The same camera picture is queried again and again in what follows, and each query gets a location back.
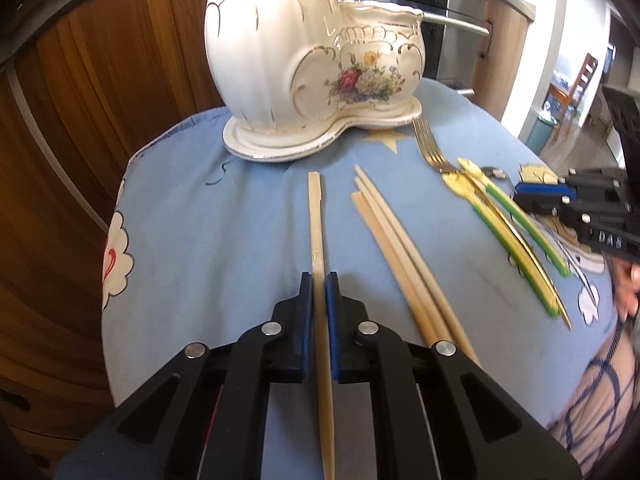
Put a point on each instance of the person's right hand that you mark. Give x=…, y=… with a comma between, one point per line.
x=627, y=290

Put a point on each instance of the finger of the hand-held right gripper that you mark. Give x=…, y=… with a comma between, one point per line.
x=542, y=191
x=575, y=220

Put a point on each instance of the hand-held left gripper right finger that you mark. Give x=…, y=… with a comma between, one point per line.
x=332, y=330

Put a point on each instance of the blue printed tablecloth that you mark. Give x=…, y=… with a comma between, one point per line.
x=225, y=240

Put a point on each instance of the wooden chair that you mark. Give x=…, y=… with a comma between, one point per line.
x=585, y=85

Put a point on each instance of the stainless steel oven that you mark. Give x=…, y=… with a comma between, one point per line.
x=460, y=5

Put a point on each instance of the teal bin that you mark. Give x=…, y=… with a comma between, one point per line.
x=542, y=130

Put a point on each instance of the white floral ceramic utensil holder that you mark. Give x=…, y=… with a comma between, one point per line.
x=270, y=60

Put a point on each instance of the person's plaid clothing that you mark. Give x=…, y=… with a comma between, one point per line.
x=600, y=400

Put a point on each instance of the gold metal fork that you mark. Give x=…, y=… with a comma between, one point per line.
x=432, y=152

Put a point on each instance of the yellow green plastic spoon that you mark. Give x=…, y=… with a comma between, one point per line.
x=492, y=230

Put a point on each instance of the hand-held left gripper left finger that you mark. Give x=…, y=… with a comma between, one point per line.
x=305, y=330

